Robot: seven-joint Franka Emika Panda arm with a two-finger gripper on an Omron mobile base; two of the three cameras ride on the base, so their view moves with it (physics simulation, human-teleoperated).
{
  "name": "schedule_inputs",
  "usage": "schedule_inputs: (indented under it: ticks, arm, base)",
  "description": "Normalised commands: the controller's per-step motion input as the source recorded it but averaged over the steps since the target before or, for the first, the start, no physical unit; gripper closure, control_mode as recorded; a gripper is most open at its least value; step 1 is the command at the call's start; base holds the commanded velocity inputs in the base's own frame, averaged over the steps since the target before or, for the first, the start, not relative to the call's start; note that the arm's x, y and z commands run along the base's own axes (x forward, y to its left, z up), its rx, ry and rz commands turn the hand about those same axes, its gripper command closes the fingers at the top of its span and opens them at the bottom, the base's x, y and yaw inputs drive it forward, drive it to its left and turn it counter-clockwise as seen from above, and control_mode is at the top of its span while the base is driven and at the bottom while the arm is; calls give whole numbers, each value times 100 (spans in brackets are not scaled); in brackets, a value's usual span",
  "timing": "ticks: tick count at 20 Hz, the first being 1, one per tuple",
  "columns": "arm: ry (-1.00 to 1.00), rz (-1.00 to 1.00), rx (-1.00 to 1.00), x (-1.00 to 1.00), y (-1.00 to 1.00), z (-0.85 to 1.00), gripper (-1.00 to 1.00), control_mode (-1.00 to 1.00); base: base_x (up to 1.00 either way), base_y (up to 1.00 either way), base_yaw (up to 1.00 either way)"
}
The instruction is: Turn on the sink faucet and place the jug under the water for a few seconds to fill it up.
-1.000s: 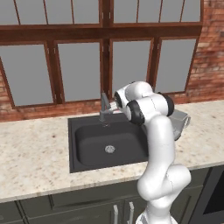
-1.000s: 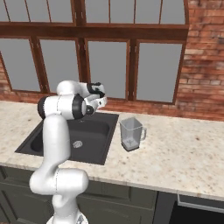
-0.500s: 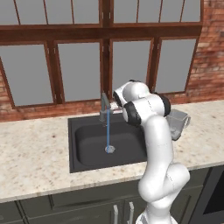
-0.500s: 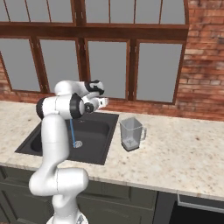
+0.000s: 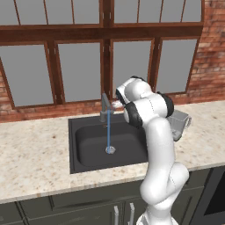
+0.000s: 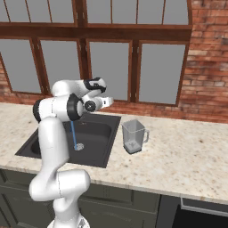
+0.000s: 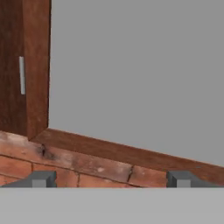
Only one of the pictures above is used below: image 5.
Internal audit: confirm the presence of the dark green cupboard door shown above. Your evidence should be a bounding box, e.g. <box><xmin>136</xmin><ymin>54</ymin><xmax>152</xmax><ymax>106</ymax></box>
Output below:
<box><xmin>17</xmin><ymin>201</ymin><xmax>125</xmax><ymax>225</ymax></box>
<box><xmin>124</xmin><ymin>185</ymin><xmax>207</xmax><ymax>225</ymax></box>

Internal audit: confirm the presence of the dark grey sink basin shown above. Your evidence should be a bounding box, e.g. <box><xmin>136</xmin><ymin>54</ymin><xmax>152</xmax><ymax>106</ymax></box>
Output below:
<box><xmin>68</xmin><ymin>112</ymin><xmax>151</xmax><ymax>175</ymax></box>

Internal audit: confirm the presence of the grey sink faucet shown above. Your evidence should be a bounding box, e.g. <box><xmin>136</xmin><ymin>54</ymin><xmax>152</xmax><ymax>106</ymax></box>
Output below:
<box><xmin>98</xmin><ymin>92</ymin><xmax>115</xmax><ymax>124</ymax></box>

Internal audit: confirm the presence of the brown wooden framed window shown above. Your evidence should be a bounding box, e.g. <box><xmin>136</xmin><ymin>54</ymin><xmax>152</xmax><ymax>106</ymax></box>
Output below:
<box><xmin>0</xmin><ymin>0</ymin><xmax>206</xmax><ymax>110</ymax></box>

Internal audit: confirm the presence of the blue water stream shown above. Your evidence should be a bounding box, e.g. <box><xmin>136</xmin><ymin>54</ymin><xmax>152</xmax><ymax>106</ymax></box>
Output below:
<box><xmin>105</xmin><ymin>109</ymin><xmax>117</xmax><ymax>155</ymax></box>

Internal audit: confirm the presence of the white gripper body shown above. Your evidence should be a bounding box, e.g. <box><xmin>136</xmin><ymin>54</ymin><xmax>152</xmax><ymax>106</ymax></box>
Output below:
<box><xmin>110</xmin><ymin>99</ymin><xmax>124</xmax><ymax>109</ymax></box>

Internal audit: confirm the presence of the silver cupboard handle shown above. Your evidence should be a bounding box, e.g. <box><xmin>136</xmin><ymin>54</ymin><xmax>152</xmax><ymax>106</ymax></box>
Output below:
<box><xmin>112</xmin><ymin>205</ymin><xmax>120</xmax><ymax>225</ymax></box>
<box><xmin>128</xmin><ymin>202</ymin><xmax>135</xmax><ymax>225</ymax></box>

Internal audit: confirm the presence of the dark green drawer front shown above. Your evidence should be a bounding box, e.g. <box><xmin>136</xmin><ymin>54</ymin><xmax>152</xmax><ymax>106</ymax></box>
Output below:
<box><xmin>0</xmin><ymin>195</ymin><xmax>54</xmax><ymax>225</ymax></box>
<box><xmin>184</xmin><ymin>168</ymin><xmax>212</xmax><ymax>190</ymax></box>
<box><xmin>48</xmin><ymin>179</ymin><xmax>145</xmax><ymax>211</ymax></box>

